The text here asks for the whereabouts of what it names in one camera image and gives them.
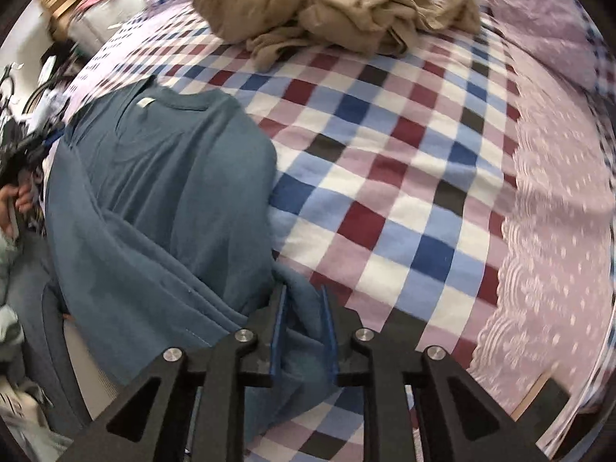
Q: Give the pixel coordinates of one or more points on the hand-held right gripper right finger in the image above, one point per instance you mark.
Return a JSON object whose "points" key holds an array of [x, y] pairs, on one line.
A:
{"points": [[329, 337]]}

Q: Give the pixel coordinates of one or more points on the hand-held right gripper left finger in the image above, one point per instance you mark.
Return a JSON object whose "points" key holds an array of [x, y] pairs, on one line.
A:
{"points": [[279, 337]]}

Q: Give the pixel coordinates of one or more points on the teal blue t-shirt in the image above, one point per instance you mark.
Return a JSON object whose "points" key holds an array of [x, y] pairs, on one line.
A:
{"points": [[168, 202]]}

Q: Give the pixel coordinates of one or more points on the person's left forearm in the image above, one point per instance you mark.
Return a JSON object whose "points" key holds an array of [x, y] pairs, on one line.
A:
{"points": [[7, 288]]}

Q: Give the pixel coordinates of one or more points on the person's left hand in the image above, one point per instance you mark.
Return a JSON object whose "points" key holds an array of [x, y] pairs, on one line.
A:
{"points": [[9, 202]]}

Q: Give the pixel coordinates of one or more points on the person's grey-blue trousers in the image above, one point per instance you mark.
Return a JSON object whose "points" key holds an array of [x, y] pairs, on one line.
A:
{"points": [[29, 274]]}

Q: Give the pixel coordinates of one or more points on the cardboard box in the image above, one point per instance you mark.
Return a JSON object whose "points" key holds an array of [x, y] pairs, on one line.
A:
{"points": [[67, 5]]}

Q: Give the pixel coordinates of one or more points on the plaid bed sheet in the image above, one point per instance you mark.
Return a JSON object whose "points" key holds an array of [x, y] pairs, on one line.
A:
{"points": [[409, 178]]}

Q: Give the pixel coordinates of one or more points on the person's pale green hoodie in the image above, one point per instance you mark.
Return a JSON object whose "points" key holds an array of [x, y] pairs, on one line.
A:
{"points": [[24, 423]]}

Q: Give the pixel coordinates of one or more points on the tan garment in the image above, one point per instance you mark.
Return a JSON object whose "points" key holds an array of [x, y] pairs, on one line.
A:
{"points": [[337, 9]]}

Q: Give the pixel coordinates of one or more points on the purple plaid-edged pillow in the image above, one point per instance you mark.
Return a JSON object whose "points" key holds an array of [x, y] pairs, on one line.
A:
{"points": [[544, 24]]}

